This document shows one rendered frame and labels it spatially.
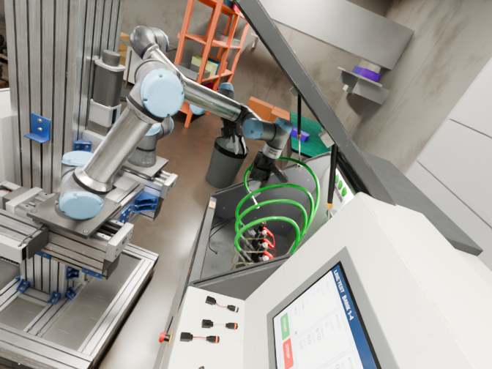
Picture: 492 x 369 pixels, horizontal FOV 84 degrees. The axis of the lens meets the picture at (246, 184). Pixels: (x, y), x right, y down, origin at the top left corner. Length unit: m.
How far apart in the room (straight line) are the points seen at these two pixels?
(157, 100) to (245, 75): 6.65
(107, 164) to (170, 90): 0.29
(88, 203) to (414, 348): 0.86
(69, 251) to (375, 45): 4.82
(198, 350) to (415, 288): 0.63
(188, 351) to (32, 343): 1.03
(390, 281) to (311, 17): 4.63
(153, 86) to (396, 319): 0.75
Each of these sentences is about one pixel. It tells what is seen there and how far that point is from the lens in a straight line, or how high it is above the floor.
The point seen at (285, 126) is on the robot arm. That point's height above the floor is 1.57.
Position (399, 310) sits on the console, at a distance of 0.62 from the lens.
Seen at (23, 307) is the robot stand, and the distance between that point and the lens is 1.96.
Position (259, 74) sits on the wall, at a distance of 7.36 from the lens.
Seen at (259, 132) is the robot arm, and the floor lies 1.53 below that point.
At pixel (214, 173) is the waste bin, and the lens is 3.48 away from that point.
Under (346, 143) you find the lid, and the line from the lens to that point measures 0.75.
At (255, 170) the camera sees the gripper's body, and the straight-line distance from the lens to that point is 1.13.
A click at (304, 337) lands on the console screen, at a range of 0.77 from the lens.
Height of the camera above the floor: 1.82
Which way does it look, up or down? 28 degrees down
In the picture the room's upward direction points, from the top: 23 degrees clockwise
